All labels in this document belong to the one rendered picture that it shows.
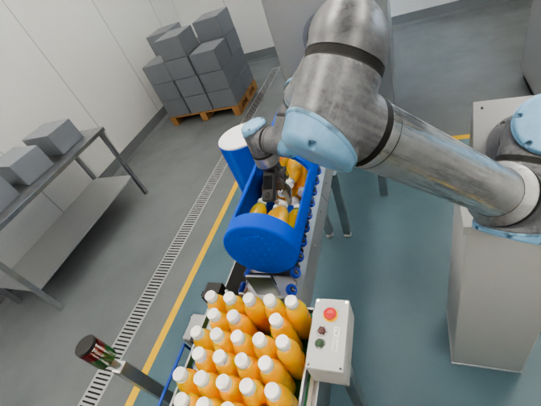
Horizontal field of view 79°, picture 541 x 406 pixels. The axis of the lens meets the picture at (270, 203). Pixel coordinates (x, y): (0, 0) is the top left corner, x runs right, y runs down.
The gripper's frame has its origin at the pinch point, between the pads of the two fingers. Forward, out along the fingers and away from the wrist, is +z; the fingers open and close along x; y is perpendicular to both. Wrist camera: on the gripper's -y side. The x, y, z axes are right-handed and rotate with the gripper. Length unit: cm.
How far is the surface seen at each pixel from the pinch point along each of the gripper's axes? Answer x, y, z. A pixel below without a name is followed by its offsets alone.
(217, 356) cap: 7, -60, 1
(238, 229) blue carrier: 8.4, -21.5, -10.9
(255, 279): 6.7, -29.7, 7.5
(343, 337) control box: -28, -50, 2
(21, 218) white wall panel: 332, 68, 61
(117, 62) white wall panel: 324, 314, 3
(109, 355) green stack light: 38, -67, -8
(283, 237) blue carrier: -6.4, -21.1, -5.4
